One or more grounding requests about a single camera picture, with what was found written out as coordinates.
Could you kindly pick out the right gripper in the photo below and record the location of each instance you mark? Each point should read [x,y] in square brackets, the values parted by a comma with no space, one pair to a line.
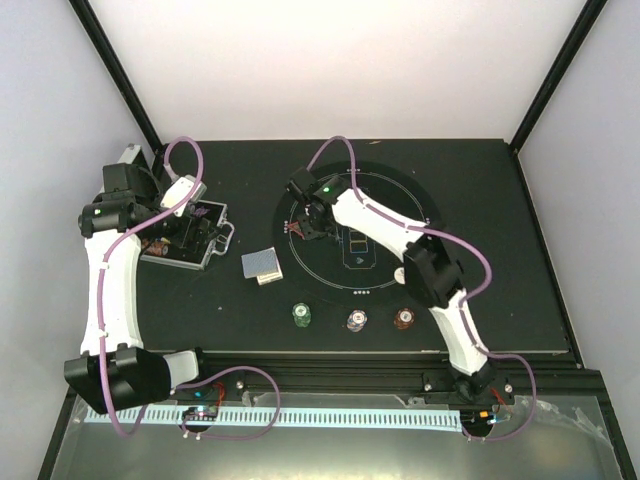
[310,233]

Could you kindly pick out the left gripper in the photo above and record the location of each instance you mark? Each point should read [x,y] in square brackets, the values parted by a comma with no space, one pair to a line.
[198,241]

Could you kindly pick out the red triangle marker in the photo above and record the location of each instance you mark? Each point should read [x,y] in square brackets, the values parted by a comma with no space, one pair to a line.
[294,228]

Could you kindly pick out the green poker chip stack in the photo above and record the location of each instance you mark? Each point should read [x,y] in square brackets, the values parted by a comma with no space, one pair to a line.
[301,314]

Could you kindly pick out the blue white poker chip stack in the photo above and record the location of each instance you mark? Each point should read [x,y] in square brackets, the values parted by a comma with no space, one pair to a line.
[356,320]

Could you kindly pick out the white round dealer button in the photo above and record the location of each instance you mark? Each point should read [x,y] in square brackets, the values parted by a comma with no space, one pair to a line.
[399,275]

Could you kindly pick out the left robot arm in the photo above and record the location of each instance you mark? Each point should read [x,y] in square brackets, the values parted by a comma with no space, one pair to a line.
[114,370]

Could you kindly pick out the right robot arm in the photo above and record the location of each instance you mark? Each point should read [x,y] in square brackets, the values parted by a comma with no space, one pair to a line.
[431,277]

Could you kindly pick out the aluminium poker chip case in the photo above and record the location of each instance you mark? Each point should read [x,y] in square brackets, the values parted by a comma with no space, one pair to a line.
[134,217]

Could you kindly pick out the round black poker mat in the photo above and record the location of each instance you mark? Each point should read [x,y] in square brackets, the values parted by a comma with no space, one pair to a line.
[347,266]

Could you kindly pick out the blue playing card deck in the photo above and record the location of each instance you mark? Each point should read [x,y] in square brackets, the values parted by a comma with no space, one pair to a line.
[260,263]

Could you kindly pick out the red brown poker chip stack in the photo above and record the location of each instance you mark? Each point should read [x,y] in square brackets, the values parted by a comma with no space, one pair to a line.
[404,319]

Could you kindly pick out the left base circuit board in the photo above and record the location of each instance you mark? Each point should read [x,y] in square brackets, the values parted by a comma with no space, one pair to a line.
[200,413]

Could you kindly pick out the base circuit board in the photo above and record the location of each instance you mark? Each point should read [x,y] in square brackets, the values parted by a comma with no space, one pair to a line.
[200,413]
[488,417]

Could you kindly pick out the right base circuit board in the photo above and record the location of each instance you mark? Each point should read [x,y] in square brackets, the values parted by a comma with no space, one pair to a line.
[488,417]

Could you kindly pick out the black aluminium rail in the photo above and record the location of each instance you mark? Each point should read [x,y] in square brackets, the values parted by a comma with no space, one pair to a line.
[342,372]

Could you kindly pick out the white slotted cable duct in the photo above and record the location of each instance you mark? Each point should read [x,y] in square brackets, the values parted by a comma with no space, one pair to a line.
[293,417]

